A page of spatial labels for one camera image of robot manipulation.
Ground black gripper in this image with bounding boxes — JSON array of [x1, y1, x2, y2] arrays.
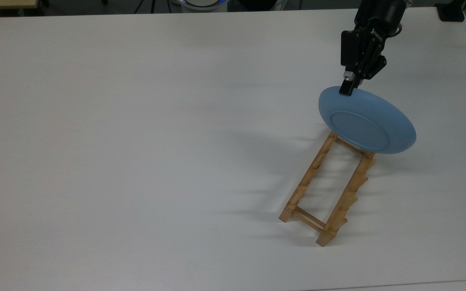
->
[[339, 0, 407, 97]]

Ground blue round plate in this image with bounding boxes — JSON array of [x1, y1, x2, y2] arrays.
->
[[318, 86, 417, 155]]

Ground wooden plate rack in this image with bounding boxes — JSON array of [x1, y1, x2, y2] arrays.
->
[[279, 131, 377, 247]]

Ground black tripod legs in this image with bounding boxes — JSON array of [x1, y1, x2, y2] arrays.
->
[[135, 0, 157, 14]]

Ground light wooden table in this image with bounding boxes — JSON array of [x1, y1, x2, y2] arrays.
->
[[0, 0, 40, 10]]

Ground white robot base blue ring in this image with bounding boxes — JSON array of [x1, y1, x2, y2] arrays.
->
[[179, 0, 229, 13]]

